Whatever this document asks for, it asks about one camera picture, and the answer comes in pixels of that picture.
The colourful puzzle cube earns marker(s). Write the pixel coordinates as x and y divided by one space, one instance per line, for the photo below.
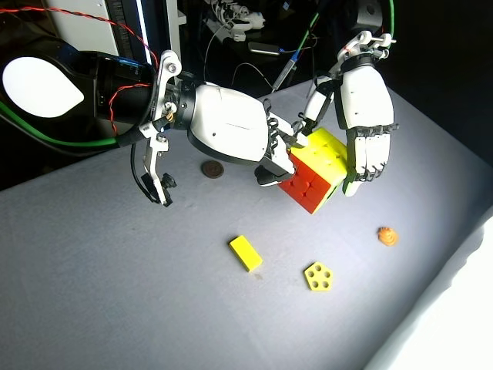
308 185

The yellow pentagon block with holes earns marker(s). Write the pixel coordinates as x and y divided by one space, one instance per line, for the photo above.
319 276

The yellow rectangular block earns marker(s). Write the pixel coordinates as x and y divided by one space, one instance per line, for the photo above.
246 253

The spare white robot hand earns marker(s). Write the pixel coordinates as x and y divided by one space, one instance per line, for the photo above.
252 19

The white cabinet with black strip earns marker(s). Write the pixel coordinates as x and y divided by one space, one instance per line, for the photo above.
84 34

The brown round disc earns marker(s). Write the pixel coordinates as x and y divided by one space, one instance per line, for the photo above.
212 170

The orange swirl toy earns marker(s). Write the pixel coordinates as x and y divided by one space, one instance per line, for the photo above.
388 237

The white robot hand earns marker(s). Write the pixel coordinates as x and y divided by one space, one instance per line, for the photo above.
227 123
366 100

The grey table cloth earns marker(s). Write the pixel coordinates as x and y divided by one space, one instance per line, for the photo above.
115 289

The silver flat device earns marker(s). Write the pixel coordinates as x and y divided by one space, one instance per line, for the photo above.
263 48

